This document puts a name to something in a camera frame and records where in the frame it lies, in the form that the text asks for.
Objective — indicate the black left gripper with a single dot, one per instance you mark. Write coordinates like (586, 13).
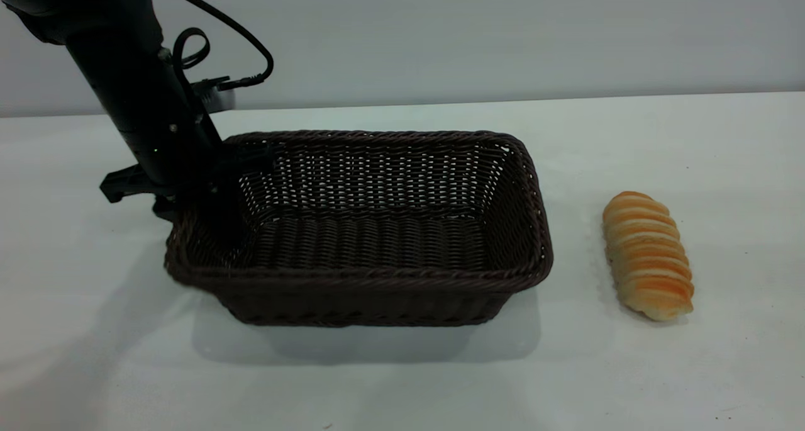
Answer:
(176, 160)

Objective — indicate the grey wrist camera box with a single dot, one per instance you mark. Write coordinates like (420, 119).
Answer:
(217, 97)

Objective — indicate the black woven wicker basket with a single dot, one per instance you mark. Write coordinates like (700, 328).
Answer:
(377, 245)

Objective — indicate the ridged golden bread loaf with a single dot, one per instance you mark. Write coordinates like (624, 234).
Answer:
(648, 255)

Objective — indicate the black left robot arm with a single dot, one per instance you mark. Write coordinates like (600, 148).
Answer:
(126, 60)

